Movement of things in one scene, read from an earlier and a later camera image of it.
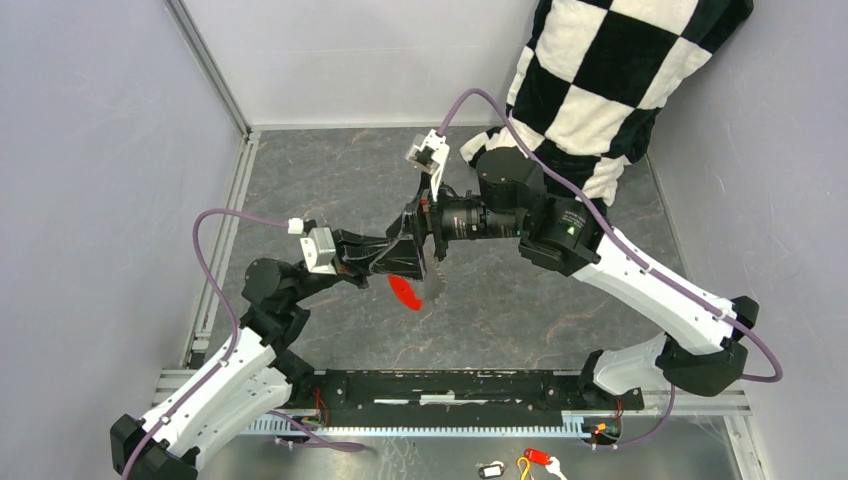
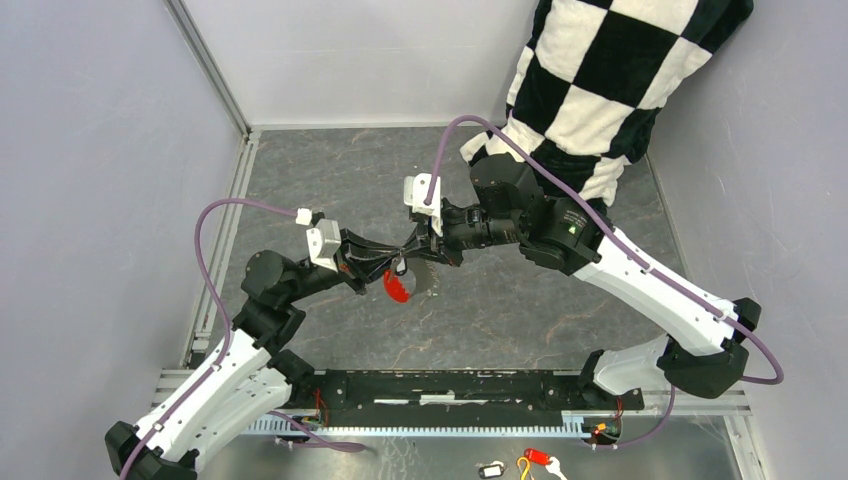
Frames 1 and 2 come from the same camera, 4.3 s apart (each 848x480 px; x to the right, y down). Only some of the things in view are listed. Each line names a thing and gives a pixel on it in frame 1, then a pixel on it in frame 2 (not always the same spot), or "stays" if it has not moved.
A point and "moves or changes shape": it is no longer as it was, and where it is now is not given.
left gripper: [353, 255] stays
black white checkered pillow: [596, 78] stays
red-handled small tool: [405, 292] moves or changes shape
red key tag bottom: [537, 456] stays
